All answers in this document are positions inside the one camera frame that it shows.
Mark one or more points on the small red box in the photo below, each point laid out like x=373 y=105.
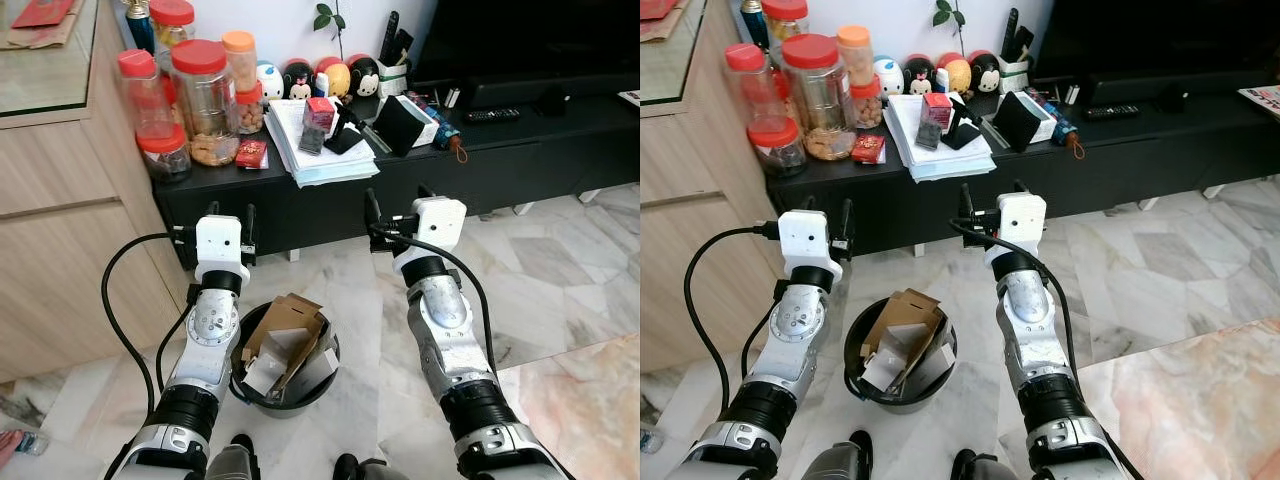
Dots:
x=937 y=108
x=318 y=112

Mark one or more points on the short dark jar red lid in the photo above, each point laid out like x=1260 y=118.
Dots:
x=165 y=155
x=777 y=150

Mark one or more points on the pink slipper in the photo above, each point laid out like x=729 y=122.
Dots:
x=6 y=447

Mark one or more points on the dark blue bottle gold cap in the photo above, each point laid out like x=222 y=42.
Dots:
x=752 y=20
x=138 y=25

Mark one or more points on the black pouch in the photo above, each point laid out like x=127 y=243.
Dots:
x=400 y=125
x=1018 y=120

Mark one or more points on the red envelope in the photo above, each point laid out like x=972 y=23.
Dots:
x=40 y=12
x=658 y=8

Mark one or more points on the black robot right foot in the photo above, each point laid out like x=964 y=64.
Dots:
x=965 y=462
x=345 y=465

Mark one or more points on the black desk stand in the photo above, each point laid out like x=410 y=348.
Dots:
x=965 y=130
x=347 y=135

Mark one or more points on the brown cardboard carton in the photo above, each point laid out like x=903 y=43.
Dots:
x=285 y=320
x=905 y=315

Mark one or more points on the clear plastic bottle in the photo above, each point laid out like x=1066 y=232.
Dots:
x=32 y=442
x=652 y=440

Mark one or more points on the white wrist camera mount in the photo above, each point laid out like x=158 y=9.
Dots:
x=440 y=220
x=803 y=235
x=218 y=240
x=1022 y=217

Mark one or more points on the tall clear jar red lid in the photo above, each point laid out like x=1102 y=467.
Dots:
x=138 y=90
x=747 y=85

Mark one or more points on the black television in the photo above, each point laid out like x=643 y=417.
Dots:
x=530 y=40
x=1150 y=35

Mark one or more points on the dark folded umbrella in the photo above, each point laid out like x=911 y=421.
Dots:
x=446 y=135
x=1065 y=130

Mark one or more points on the Minnie Mouse plush toy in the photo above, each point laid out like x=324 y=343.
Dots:
x=918 y=76
x=298 y=80

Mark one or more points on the black remote control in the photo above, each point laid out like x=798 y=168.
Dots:
x=1010 y=30
x=388 y=32
x=1025 y=43
x=490 y=115
x=1112 y=112
x=403 y=46

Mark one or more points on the white remote holder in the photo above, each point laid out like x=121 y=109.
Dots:
x=394 y=80
x=1014 y=76

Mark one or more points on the white duck plush toy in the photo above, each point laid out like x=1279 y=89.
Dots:
x=270 y=80
x=888 y=74

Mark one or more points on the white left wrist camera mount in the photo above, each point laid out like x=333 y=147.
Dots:
x=218 y=240
x=803 y=235

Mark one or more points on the clear jar orange lid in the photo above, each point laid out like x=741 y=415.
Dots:
x=241 y=60
x=854 y=55

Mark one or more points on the brown paper bag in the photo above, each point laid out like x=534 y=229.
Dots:
x=662 y=28
x=35 y=38

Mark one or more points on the white box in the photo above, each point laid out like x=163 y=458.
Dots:
x=430 y=120
x=1049 y=118

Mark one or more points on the yellow bear plush toy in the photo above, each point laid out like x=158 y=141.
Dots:
x=955 y=72
x=335 y=77

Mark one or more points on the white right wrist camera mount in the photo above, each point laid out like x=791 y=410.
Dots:
x=440 y=220
x=1022 y=217

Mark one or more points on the small nut jar red lid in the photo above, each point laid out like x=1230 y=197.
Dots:
x=251 y=108
x=867 y=103

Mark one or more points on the red lid jar yellow contents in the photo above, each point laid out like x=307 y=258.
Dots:
x=172 y=25
x=785 y=18

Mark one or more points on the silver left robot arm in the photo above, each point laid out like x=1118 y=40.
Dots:
x=795 y=320
x=212 y=320

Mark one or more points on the round black rubbish bin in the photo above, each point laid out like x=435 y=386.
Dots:
x=905 y=406
x=290 y=404

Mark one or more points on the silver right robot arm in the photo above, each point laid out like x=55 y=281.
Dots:
x=1030 y=300
x=440 y=310

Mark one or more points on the white paper stack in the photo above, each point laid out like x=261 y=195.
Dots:
x=910 y=145
x=290 y=150

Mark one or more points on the red snack packet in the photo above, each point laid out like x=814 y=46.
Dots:
x=868 y=149
x=251 y=154

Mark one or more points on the light wooden cabinet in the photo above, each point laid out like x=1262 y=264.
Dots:
x=690 y=260
x=60 y=250

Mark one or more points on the black TV cabinet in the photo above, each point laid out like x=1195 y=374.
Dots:
x=1150 y=150
x=500 y=160

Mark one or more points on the large nut jar red lid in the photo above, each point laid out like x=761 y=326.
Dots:
x=205 y=100
x=815 y=95

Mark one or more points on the Mickey Mouse plush toy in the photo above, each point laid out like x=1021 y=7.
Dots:
x=985 y=70
x=365 y=74

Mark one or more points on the green plant sprig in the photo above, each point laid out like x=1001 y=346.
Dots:
x=944 y=12
x=324 y=14

